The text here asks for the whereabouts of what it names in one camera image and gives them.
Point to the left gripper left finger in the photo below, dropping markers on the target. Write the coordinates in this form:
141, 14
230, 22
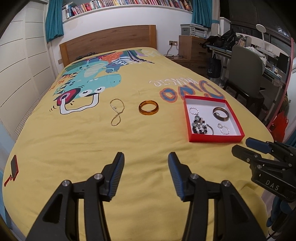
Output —
112, 175

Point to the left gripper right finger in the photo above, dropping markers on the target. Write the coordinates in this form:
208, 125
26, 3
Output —
179, 174

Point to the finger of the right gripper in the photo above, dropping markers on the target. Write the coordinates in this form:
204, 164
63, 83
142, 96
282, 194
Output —
245, 154
258, 145

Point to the dark brown wooden bangle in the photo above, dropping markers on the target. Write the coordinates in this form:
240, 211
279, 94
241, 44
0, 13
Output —
220, 114

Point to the silver wristwatch blue dial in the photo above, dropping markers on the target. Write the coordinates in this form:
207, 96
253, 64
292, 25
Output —
201, 127

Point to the amber translucent bangle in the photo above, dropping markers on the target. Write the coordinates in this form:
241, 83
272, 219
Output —
148, 107

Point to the red jewelry box tray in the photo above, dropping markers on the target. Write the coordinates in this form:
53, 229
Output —
229, 131

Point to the gloved right hand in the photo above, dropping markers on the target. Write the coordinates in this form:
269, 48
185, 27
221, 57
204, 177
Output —
280, 212

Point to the grey desk chair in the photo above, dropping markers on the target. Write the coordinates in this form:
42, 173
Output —
245, 75

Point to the yellow dinosaur bedspread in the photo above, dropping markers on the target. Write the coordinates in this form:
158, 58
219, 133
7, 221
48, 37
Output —
90, 113

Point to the cluttered desk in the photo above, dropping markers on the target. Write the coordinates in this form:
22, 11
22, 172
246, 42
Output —
276, 62

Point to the wooden nightstand drawers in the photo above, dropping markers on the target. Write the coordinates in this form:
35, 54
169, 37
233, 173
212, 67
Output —
191, 55

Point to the white desk lamp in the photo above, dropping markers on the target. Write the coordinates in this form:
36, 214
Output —
262, 30

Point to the white wardrobe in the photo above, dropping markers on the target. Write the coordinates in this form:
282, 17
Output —
26, 70

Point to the white printer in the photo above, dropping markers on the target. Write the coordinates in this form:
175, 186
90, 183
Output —
195, 30

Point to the wooden headboard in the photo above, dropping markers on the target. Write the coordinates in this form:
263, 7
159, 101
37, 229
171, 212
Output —
109, 40

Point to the teal curtain right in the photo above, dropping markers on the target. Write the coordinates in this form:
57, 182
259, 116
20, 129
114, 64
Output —
202, 13

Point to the teal curtain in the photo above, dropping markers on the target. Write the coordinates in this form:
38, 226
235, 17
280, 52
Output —
202, 13
54, 21

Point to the teal curtain left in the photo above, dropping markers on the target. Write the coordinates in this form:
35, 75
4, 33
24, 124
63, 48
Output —
54, 21

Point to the red smartphone with strap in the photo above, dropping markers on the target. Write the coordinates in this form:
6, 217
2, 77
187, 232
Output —
14, 170

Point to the wall power socket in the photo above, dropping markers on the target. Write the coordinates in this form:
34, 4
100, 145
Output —
173, 43

